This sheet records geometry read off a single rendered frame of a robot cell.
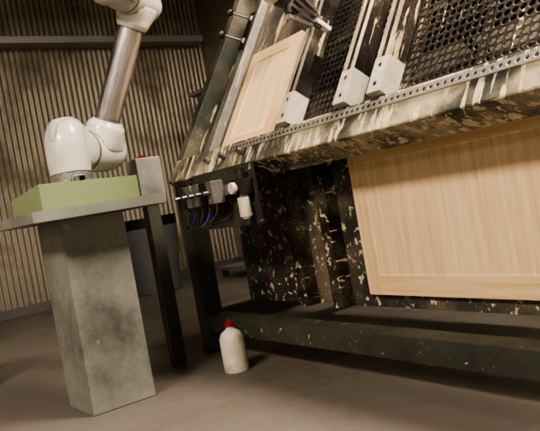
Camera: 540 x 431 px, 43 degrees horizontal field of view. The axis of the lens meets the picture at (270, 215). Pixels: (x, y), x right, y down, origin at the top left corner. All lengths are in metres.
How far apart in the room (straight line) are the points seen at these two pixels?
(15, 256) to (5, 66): 1.71
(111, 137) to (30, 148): 3.84
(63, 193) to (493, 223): 1.42
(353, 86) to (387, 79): 0.17
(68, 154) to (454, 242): 1.41
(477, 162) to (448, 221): 0.22
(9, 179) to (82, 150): 3.88
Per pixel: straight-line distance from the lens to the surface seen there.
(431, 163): 2.24
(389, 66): 2.13
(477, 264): 2.18
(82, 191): 2.49
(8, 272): 6.46
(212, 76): 3.38
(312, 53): 2.60
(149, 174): 3.07
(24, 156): 6.58
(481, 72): 1.83
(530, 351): 1.86
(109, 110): 2.82
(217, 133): 3.04
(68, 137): 2.66
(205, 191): 2.67
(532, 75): 1.71
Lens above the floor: 0.67
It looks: 2 degrees down
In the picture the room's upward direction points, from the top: 10 degrees counter-clockwise
